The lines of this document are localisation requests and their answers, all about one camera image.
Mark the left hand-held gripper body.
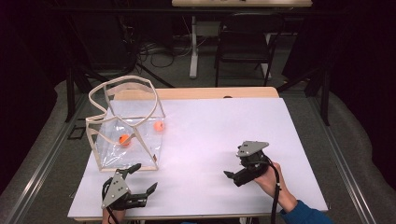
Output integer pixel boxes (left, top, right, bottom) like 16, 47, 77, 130
101, 171, 148, 210

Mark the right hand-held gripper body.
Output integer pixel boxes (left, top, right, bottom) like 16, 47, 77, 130
233, 140, 271, 188

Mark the transparent bag with beige trim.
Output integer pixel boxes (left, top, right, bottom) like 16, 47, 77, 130
85, 75, 166, 173

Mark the person's left hand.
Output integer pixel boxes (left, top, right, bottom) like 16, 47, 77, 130
102, 208, 127, 224

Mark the person's right hand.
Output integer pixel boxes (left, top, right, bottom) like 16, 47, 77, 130
253, 161, 298, 213

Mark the black metal stand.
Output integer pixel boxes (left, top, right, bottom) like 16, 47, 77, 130
64, 59, 94, 123
276, 64, 332, 127

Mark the black tripod stand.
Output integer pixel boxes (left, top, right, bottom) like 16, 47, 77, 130
118, 15, 175, 89

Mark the black folding chair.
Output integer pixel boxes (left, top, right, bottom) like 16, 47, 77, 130
214, 13, 286, 88

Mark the desk with white legs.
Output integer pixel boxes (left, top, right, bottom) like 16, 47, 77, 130
171, 0, 313, 79

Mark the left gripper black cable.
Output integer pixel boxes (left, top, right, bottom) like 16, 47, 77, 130
101, 177, 121, 224

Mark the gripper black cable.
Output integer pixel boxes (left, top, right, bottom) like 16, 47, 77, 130
101, 177, 121, 224
262, 157, 282, 224

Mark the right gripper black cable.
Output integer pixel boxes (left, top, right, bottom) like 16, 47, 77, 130
262, 157, 282, 224

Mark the aluminium frame rail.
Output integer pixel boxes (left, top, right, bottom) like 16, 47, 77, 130
0, 92, 90, 224
309, 94, 377, 224

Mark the tangle of floor cables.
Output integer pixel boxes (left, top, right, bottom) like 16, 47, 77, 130
124, 15, 216, 69

